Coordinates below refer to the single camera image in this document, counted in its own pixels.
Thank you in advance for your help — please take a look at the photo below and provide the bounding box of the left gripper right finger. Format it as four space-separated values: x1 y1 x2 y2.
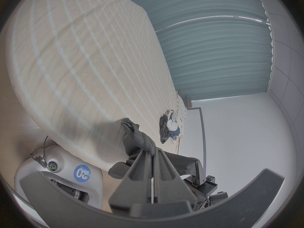
153 148 198 206

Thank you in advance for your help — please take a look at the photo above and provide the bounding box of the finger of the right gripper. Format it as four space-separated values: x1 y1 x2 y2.
195 161 207 185

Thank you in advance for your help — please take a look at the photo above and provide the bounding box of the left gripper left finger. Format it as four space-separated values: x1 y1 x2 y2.
108 149 152 207

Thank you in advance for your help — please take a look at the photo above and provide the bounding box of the black T-shirt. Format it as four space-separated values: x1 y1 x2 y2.
108 118 202 179

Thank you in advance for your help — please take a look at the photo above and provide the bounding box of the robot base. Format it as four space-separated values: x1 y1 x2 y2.
14 145 104 209

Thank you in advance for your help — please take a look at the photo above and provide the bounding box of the pile of clothes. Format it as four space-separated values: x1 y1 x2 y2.
159 109 180 144

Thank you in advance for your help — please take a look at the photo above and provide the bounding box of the bed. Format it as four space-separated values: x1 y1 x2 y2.
5 0 206 175

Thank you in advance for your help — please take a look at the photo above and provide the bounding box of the white printed pillow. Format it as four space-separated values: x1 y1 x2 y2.
176 95 188 139

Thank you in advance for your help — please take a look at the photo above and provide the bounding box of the grey bedside table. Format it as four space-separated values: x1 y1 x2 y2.
178 90 193 109

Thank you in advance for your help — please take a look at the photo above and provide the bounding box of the blue-green curtain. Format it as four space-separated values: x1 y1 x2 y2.
155 15 274 101
112 0 269 32

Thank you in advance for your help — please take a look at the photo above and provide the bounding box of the black cable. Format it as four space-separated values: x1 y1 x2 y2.
30 135 49 167

